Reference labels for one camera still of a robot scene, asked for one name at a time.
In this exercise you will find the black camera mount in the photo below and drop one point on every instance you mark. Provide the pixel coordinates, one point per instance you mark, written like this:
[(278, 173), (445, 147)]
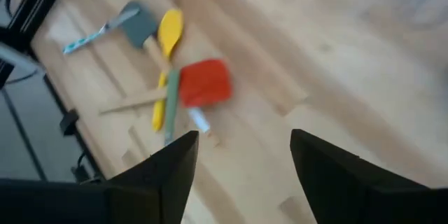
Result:
[(69, 122)]

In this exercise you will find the yellow plastic spoon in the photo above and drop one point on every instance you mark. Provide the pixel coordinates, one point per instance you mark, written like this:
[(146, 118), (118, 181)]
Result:
[(169, 29)]

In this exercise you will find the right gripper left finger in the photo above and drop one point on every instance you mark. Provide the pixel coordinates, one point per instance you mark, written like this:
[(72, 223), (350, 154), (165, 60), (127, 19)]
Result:
[(168, 182)]

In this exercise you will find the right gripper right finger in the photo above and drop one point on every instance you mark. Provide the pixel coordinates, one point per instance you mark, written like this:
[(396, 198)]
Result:
[(329, 175)]

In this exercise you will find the black rig frame post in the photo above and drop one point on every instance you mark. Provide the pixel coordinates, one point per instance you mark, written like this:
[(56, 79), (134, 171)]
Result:
[(38, 3)]

